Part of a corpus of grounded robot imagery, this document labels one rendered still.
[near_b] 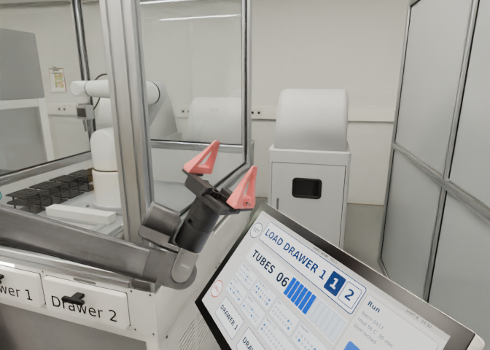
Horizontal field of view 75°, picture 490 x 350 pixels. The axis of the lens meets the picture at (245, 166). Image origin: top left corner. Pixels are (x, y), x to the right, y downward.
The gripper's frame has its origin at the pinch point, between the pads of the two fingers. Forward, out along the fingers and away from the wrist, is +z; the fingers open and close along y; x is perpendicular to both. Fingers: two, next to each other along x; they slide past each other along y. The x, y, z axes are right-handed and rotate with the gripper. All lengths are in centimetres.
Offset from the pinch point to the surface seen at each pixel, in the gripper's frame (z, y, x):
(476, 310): -22, -62, 109
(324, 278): -11.9, -22.7, 11.1
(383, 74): 98, 85, 334
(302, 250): -11.7, -15.8, 15.3
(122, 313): -59, 17, 13
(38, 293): -72, 44, 5
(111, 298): -56, 22, 11
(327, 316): -15.6, -27.0, 7.4
